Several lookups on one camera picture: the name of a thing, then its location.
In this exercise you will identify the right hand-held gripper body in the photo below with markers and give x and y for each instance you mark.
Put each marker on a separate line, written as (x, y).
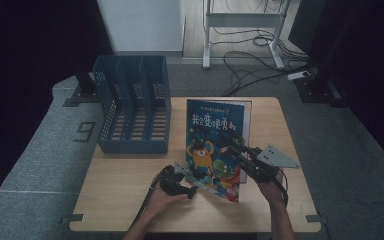
(263, 166)

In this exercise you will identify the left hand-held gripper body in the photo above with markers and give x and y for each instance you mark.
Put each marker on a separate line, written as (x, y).
(171, 181)

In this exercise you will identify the blue children's picture book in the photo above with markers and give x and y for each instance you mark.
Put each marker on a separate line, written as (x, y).
(210, 133)

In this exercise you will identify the blue plastic file rack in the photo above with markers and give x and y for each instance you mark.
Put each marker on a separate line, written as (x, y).
(131, 146)

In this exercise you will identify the person's left hand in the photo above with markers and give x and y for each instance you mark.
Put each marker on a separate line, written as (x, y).
(163, 203)

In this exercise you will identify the person's right hand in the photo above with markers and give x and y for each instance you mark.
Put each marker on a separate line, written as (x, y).
(271, 193)

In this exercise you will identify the white power strip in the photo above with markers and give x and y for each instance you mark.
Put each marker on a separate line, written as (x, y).
(298, 75)

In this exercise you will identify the black metal stand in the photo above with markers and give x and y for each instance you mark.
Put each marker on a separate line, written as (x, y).
(85, 90)
(315, 90)

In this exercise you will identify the white board panel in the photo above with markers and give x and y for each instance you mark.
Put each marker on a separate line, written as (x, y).
(143, 26)

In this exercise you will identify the dark curtain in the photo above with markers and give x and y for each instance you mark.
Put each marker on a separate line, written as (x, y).
(380, 66)
(20, 66)

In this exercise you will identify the white metal desk frame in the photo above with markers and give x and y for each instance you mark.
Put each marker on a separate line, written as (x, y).
(243, 19)

